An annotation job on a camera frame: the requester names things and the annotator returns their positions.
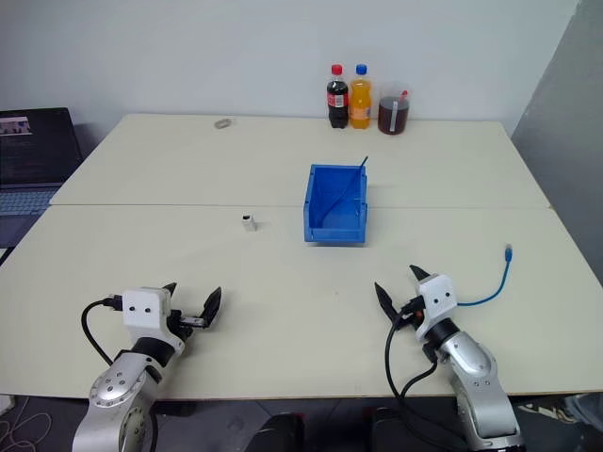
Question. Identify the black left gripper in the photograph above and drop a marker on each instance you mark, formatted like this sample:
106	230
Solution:
186	323

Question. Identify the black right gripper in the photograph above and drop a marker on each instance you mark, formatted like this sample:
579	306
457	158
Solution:
413	313

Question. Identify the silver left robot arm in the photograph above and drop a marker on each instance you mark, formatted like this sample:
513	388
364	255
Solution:
118	381

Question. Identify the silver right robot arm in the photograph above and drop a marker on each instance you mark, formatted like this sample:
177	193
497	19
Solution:
476	372

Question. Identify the small white adapter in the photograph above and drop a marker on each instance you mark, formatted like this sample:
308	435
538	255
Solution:
249	223

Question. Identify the blue plastic storage bin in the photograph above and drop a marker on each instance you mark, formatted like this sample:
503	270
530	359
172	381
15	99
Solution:
330	233

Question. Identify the dark rounded shape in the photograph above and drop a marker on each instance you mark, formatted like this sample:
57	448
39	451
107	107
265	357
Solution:
278	433

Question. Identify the clear jar dark liquid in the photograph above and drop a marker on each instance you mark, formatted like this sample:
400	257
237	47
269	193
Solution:
393	117

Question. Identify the orange soda bottle blue cap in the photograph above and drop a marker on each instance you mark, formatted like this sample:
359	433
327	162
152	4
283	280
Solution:
360	103

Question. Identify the cola bottle red cap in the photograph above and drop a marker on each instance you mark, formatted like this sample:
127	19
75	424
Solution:
337	101

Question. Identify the dark open laptop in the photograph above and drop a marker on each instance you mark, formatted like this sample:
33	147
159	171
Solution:
33	155

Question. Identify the blue denim cloth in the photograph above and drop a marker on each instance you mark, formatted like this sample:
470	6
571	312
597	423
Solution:
584	409

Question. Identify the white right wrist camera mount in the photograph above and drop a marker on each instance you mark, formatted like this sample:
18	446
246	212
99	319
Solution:
438	294

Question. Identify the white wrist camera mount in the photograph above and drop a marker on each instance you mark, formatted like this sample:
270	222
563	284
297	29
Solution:
438	294
141	306

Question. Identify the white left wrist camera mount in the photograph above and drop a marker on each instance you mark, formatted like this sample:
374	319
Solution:
141	306

